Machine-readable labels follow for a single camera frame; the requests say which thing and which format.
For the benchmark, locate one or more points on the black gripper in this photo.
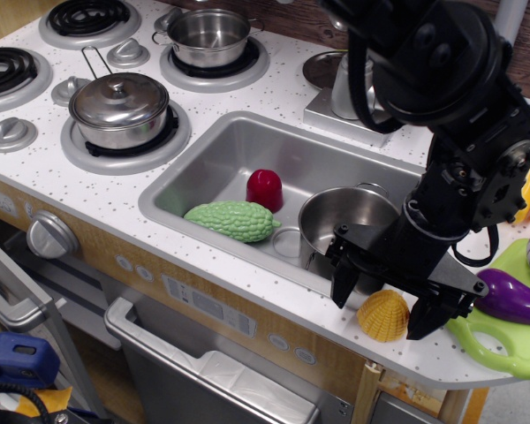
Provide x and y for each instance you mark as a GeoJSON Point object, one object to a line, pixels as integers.
{"type": "Point", "coordinates": [444, 288]}

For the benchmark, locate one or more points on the yellow toy corn piece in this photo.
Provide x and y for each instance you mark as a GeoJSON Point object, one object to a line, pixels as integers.
{"type": "Point", "coordinates": [384, 316]}

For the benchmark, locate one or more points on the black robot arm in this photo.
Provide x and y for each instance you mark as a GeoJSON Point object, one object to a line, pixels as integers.
{"type": "Point", "coordinates": [442, 65]}

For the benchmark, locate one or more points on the grey toy sink basin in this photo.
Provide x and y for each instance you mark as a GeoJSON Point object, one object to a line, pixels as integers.
{"type": "Point", "coordinates": [216, 167]}

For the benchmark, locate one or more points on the open steel pot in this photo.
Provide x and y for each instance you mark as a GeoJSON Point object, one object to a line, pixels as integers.
{"type": "Point", "coordinates": [207, 38]}

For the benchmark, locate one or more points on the steel pot with lid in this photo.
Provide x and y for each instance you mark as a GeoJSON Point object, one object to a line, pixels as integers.
{"type": "Point", "coordinates": [120, 110]}

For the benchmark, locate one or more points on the purple toy eggplant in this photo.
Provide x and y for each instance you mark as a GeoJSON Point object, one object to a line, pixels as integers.
{"type": "Point", "coordinates": [508, 299]}

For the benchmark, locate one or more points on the green plastic cutting board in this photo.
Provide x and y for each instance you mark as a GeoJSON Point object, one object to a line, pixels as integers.
{"type": "Point", "coordinates": [496, 344]}

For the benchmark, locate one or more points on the green toy bitter gourd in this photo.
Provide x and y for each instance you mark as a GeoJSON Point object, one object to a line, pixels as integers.
{"type": "Point", "coordinates": [244, 221]}

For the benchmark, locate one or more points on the red toy cup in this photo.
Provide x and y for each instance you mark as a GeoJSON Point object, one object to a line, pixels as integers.
{"type": "Point", "coordinates": [265, 188]}

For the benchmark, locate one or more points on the silver toy faucet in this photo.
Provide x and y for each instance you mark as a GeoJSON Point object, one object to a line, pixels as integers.
{"type": "Point", "coordinates": [332, 111]}

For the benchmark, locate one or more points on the silver dishwasher door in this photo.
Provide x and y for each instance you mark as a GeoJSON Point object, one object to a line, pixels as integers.
{"type": "Point", "coordinates": [187, 373]}

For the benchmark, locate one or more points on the round steel lid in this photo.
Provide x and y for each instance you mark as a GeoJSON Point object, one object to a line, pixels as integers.
{"type": "Point", "coordinates": [320, 71]}

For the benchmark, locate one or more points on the grey support pole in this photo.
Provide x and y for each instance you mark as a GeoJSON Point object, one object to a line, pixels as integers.
{"type": "Point", "coordinates": [508, 19]}

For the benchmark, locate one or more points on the silver oven dial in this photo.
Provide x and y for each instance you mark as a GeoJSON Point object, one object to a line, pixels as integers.
{"type": "Point", "coordinates": [49, 237]}

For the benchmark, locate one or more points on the silver stove knob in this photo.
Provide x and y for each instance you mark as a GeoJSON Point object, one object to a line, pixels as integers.
{"type": "Point", "coordinates": [128, 54]}
{"type": "Point", "coordinates": [162, 23]}
{"type": "Point", "coordinates": [62, 93]}
{"type": "Point", "coordinates": [16, 134]}

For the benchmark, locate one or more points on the blue clamp tool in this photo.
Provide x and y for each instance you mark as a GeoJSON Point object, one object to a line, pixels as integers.
{"type": "Point", "coordinates": [28, 361]}

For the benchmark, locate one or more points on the black coil burner rear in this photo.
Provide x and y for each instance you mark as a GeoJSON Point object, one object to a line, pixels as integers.
{"type": "Point", "coordinates": [84, 17]}

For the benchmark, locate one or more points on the black coil burner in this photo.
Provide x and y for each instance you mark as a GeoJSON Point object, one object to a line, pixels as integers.
{"type": "Point", "coordinates": [17, 67]}
{"type": "Point", "coordinates": [84, 17]}

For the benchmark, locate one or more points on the black coil burner left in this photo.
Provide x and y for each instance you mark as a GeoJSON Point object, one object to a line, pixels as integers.
{"type": "Point", "coordinates": [17, 67]}

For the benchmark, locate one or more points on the silver oven door handle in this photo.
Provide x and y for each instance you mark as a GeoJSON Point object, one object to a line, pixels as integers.
{"type": "Point", "coordinates": [23, 303]}

